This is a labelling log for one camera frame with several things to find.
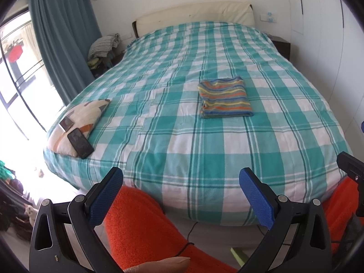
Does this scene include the cream padded headboard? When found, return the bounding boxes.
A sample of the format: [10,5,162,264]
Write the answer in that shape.
[132,1,255,38]

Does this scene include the small grey card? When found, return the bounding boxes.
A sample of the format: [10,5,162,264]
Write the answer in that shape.
[59,116,75,132]

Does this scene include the black smartphone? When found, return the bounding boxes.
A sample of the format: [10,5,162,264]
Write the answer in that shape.
[67,128,94,159]

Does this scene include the cream patterned pillow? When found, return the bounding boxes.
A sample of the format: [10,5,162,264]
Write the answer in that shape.
[47,99,110,157]

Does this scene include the green slipper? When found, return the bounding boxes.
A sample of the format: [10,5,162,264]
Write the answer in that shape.
[230,247,249,267]

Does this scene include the black cable on floor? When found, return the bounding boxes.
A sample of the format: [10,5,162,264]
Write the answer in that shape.
[173,220,294,258]

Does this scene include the window with black frame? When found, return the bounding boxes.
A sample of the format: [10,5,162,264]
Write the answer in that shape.
[1,9,65,140]

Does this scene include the dark right nightstand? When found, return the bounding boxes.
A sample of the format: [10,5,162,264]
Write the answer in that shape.
[268,35,291,61]

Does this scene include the wall socket plate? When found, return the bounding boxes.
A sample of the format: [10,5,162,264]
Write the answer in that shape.
[259,12,277,23]

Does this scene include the teal plaid bedspread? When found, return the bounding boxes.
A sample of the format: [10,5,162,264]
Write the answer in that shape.
[44,22,350,225]

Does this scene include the striped knit sweater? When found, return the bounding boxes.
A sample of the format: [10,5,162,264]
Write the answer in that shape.
[197,77,254,118]

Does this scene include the teal curtain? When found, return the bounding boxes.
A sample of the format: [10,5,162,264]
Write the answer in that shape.
[28,0,101,105]

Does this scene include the orange fleece pants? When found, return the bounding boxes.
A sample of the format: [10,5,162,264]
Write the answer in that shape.
[104,176,364,273]

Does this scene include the pile of clothes on nightstand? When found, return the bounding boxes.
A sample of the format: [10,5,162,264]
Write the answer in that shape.
[88,33,121,68]

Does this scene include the white wardrobe doors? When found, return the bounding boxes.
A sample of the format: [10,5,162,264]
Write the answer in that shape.
[289,0,363,160]

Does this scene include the person's left hand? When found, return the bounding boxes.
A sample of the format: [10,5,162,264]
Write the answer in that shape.
[123,256,190,273]

